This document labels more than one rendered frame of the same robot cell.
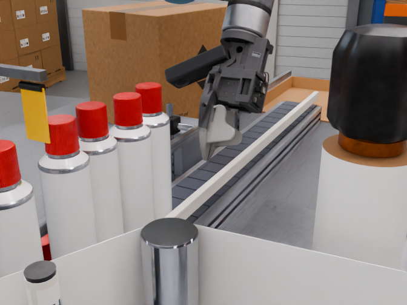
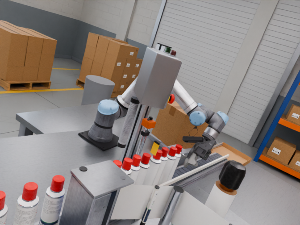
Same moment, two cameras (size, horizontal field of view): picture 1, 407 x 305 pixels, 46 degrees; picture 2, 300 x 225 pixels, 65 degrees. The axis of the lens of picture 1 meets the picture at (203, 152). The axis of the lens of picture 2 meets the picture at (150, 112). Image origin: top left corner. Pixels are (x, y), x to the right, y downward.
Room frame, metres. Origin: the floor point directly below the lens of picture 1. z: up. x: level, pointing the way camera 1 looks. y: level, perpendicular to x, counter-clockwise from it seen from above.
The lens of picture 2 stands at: (-0.47, 0.09, 1.53)
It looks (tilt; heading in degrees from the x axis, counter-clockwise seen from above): 18 degrees down; 9
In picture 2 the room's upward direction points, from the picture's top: 19 degrees clockwise
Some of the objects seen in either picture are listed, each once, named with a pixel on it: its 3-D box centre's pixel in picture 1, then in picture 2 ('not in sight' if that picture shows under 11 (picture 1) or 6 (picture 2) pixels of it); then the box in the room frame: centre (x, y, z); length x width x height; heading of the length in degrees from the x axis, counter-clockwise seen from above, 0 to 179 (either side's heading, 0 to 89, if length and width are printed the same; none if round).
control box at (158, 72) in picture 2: not in sight; (156, 77); (0.43, 0.25, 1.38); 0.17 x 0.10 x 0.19; 27
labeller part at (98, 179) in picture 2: not in sight; (103, 176); (0.06, 0.24, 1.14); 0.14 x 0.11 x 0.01; 152
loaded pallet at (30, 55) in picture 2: not in sight; (12, 53); (3.12, 3.30, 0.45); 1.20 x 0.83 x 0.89; 75
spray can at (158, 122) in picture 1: (151, 160); (172, 164); (0.59, 0.07, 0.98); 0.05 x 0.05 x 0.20
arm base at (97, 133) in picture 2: not in sight; (102, 129); (0.83, 0.54, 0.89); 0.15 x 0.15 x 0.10
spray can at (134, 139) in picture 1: (132, 175); (166, 166); (0.54, 0.09, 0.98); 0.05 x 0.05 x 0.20
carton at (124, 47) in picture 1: (163, 62); (181, 124); (1.22, 0.10, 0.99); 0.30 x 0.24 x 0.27; 143
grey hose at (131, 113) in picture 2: not in sight; (128, 122); (0.38, 0.29, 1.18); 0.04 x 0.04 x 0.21
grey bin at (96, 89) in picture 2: not in sight; (96, 98); (2.95, 1.52, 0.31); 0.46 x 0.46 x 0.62
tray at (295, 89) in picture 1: (317, 97); (229, 155); (1.37, -0.33, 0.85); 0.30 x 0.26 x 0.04; 152
